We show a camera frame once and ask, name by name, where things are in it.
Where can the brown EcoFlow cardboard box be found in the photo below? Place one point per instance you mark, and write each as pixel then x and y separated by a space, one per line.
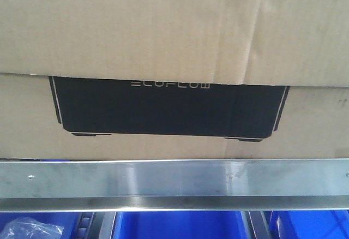
pixel 174 79

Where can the blue plastic bin middle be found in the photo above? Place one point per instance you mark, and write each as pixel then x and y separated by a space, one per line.
pixel 180 224

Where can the blue plastic bin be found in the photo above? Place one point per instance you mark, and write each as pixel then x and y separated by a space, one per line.
pixel 309 224
pixel 180 224
pixel 69 220

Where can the roller track left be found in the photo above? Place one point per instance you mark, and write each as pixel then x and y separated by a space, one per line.
pixel 96 225

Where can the blue plastic bin left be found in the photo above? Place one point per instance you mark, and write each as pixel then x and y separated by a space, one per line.
pixel 69 220

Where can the blue plastic bin right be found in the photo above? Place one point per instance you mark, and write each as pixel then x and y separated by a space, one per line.
pixel 309 224

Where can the clear plastic bag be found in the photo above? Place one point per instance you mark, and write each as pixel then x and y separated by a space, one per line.
pixel 26 227

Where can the steel shelf front rail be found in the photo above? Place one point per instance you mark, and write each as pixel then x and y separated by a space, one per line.
pixel 174 185

